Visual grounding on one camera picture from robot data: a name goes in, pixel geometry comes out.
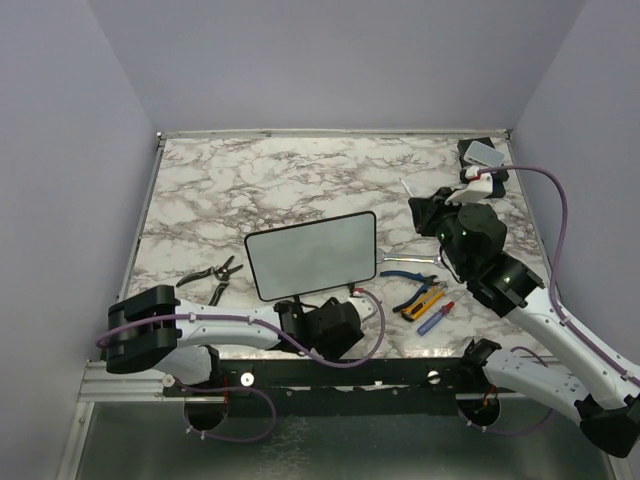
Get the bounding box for silver combination wrench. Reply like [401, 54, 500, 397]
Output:
[376, 249, 444, 268]

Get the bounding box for blue red screwdriver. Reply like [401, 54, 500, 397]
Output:
[416, 302, 455, 336]

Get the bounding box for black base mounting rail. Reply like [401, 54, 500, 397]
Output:
[156, 357, 498, 417]

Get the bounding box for white whiteboard marker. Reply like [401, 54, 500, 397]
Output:
[399, 178, 415, 198]

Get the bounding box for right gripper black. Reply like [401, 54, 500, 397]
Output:
[411, 186, 473, 276]

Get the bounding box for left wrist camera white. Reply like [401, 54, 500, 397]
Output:
[348, 296, 378, 323]

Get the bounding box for blue handled pliers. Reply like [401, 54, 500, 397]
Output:
[379, 269, 441, 314]

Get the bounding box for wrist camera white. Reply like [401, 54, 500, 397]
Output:
[348, 296, 378, 323]
[444, 166, 506, 205]

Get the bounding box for yellow utility knife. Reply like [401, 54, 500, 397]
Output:
[400, 287, 446, 322]

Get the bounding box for black wire stripper pliers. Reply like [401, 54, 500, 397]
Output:
[174, 255, 244, 307]

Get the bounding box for small black-framed whiteboard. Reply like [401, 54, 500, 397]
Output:
[244, 211, 377, 302]

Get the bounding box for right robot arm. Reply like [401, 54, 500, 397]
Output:
[408, 187, 639, 458]

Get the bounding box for white small box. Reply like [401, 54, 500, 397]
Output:
[463, 140, 505, 168]

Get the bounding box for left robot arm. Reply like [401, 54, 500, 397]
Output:
[99, 285, 375, 395]

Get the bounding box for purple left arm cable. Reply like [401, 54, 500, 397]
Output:
[94, 288, 387, 370]

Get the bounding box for black flat box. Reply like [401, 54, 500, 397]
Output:
[457, 134, 512, 200]

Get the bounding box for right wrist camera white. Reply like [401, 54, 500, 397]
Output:
[444, 166, 506, 205]

